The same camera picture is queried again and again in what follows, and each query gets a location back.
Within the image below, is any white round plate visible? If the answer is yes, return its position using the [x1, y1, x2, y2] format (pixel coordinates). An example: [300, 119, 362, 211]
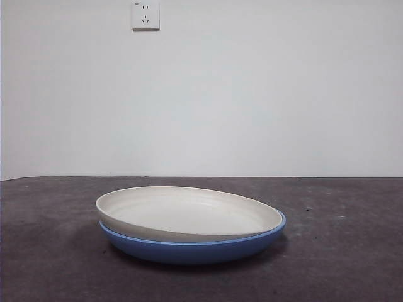
[95, 186, 283, 243]

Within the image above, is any blue round plate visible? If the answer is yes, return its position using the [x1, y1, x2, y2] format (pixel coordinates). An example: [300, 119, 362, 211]
[99, 210, 287, 266]

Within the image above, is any white wall socket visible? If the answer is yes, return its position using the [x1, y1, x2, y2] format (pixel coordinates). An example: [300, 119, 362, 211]
[132, 0, 161, 31]

